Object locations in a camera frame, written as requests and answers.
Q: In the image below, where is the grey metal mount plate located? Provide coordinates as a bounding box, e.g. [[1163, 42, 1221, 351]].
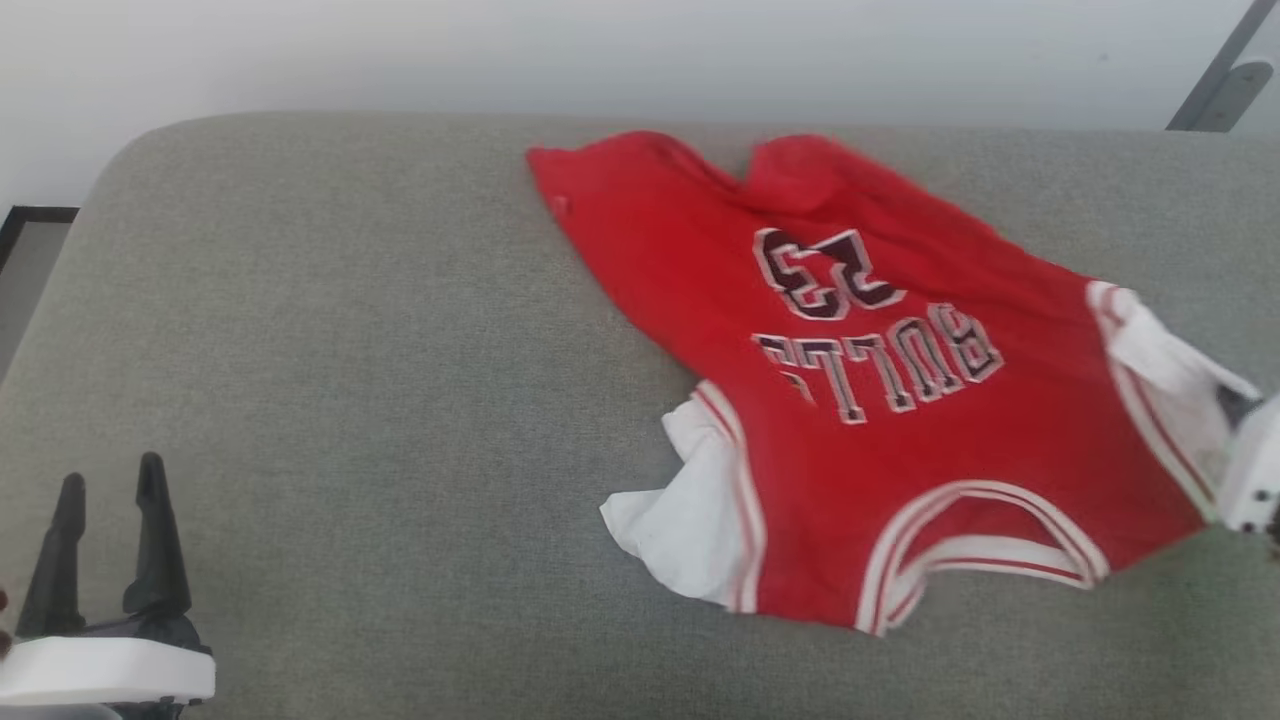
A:
[[1190, 62, 1277, 133]]

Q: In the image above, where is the grey fabric sofa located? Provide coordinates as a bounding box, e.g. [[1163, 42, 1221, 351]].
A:
[[0, 110, 1280, 720]]

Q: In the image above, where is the black floor frame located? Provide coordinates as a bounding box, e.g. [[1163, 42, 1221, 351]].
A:
[[0, 205, 80, 277]]

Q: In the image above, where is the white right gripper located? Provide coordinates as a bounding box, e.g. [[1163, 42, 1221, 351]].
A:
[[1218, 388, 1280, 556]]

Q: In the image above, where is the red and white basketball jersey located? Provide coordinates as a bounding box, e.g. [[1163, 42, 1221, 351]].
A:
[[526, 130, 1263, 637]]

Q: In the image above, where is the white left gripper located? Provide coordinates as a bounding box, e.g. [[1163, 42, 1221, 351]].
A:
[[0, 452, 217, 720]]

